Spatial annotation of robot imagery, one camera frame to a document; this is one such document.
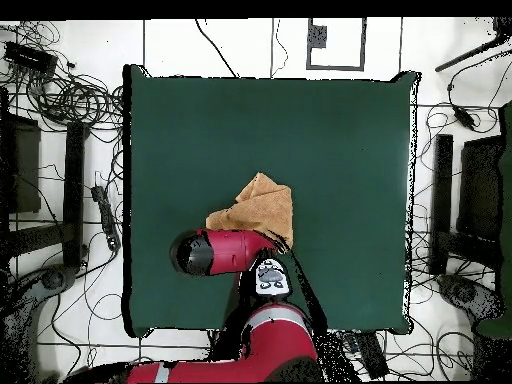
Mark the tan terry towel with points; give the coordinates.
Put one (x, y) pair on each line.
(264, 208)

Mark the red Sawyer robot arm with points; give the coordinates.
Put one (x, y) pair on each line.
(276, 340)

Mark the dark green table cloth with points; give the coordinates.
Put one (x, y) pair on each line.
(340, 180)

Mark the black power strip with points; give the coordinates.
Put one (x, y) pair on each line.
(372, 356)
(106, 216)

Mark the black chair base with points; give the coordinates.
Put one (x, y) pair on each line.
(468, 296)
(52, 280)

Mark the black power adapter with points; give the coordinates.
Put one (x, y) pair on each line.
(464, 117)

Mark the black rod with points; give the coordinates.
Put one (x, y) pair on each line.
(468, 54)

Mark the black box device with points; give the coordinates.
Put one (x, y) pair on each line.
(30, 60)

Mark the black metal frame stand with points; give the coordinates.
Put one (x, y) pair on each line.
(444, 192)
(74, 192)

